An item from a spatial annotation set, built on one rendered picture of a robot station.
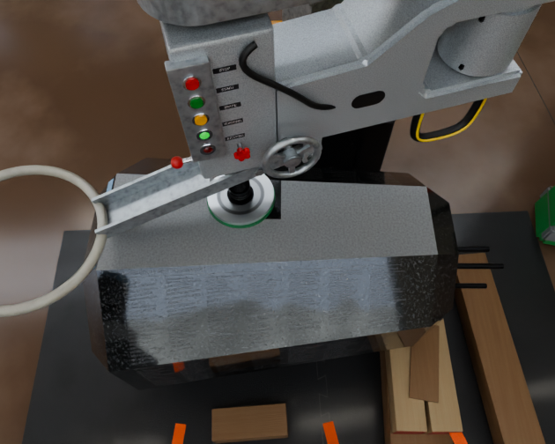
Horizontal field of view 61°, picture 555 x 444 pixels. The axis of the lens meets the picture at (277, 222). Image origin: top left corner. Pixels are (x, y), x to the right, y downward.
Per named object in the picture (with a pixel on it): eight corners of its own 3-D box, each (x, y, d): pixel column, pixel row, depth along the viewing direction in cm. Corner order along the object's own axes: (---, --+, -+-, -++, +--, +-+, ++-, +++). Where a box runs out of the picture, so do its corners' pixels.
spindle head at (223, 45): (311, 96, 137) (321, -58, 98) (336, 155, 127) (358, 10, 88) (188, 124, 133) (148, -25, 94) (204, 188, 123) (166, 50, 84)
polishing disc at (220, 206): (235, 158, 159) (235, 156, 158) (287, 189, 153) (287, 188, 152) (194, 202, 151) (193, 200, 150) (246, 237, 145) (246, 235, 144)
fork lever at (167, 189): (306, 107, 139) (302, 97, 135) (327, 159, 130) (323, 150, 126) (99, 196, 148) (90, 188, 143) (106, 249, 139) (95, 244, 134)
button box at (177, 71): (224, 146, 113) (206, 51, 88) (226, 155, 111) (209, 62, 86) (191, 154, 112) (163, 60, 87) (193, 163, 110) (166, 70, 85)
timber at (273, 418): (215, 443, 196) (211, 441, 185) (215, 412, 201) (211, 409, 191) (288, 437, 196) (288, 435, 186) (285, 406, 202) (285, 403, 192)
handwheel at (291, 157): (309, 143, 126) (312, 103, 113) (321, 173, 121) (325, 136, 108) (255, 156, 124) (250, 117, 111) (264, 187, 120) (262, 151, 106)
